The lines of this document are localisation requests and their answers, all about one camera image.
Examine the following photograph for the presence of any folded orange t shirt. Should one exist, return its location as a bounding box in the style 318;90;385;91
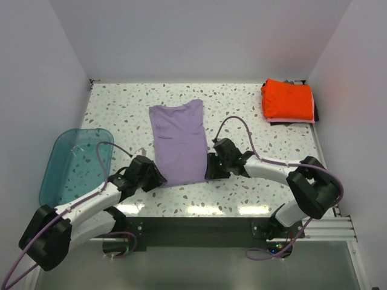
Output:
261;79;314;121

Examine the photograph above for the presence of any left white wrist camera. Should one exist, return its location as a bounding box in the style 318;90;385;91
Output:
133;147;147;156

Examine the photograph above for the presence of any teal plastic bin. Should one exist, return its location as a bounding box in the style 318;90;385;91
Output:
39;128;114;207

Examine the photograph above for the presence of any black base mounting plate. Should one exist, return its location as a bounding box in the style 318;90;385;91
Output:
102;217;305;255

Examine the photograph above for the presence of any purple t shirt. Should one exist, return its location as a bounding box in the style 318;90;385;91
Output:
149;99;207;186

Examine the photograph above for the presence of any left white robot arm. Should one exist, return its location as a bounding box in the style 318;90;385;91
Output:
19;155;167;271

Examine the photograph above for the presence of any aluminium frame rail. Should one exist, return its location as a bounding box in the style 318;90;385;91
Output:
304;217;357;242

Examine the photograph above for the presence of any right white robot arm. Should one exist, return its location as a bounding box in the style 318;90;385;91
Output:
205;138;343;237

